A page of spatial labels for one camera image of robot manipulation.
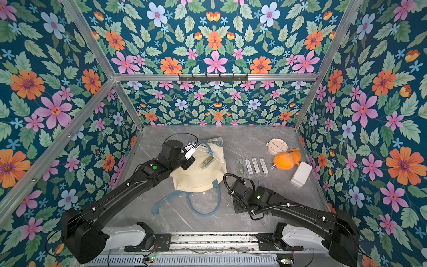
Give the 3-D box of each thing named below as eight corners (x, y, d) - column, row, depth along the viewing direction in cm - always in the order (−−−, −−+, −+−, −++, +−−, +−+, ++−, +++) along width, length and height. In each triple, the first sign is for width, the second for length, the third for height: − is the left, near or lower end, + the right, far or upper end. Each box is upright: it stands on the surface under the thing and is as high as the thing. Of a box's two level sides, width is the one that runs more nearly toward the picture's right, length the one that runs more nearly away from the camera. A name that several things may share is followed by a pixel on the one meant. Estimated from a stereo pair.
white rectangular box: (289, 181, 94) (291, 178, 91) (299, 164, 101) (301, 160, 98) (300, 188, 91) (303, 185, 88) (310, 170, 98) (313, 166, 95)
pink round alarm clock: (268, 155, 107) (269, 152, 104) (265, 141, 114) (266, 137, 112) (287, 155, 107) (289, 152, 104) (283, 141, 114) (284, 137, 112)
